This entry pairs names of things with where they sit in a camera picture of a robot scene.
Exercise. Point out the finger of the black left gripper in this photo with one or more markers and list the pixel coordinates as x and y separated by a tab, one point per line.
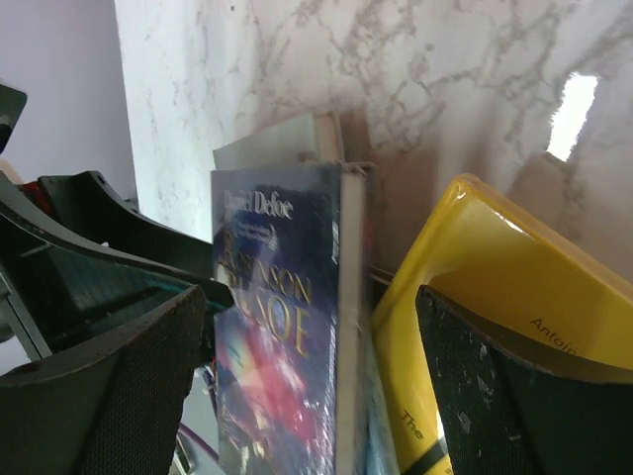
59	288

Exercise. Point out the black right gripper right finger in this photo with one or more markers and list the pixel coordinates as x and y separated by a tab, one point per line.
513	405

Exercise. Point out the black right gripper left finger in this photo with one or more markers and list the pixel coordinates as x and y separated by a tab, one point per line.
109	405

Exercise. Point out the light blue paperback book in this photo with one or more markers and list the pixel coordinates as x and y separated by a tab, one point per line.
381	456

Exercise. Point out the yellow Little Prince book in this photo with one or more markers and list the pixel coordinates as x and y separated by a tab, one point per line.
489	255

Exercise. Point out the dark blue Robinson Crusoe book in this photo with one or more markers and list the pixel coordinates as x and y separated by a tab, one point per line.
290	244

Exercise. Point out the grey Great Gatsby book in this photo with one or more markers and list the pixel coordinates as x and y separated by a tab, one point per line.
306	137

